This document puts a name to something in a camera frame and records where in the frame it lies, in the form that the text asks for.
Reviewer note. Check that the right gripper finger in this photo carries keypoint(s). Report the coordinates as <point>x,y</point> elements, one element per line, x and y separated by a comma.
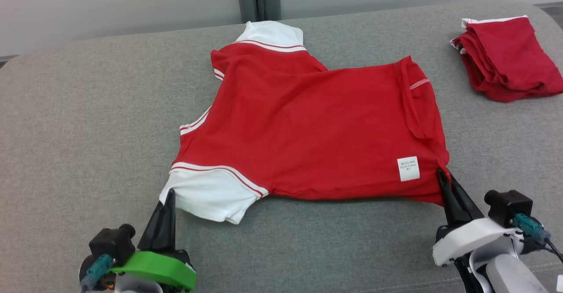
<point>448,200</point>
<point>468,203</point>

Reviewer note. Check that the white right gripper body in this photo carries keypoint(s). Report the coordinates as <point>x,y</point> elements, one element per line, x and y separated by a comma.
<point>470,238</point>

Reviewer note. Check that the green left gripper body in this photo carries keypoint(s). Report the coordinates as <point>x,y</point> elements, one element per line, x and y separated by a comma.
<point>160,269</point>

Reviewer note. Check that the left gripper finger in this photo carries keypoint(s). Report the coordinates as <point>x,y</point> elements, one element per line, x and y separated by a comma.
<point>154,231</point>
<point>171,222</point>

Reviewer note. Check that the red shorts with white stripe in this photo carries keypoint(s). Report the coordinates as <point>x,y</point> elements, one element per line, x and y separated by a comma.
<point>510,60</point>

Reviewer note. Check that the red white-sleeved jersey shirt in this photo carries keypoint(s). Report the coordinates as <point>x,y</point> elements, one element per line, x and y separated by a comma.
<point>316,121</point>

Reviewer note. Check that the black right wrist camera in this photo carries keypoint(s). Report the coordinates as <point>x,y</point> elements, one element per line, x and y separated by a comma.
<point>508,207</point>

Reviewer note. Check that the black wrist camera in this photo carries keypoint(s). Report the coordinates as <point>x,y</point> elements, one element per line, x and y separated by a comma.
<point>508,207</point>
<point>112,242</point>

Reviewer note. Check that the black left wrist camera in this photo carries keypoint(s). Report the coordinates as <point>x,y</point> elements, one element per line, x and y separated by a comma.
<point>112,242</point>

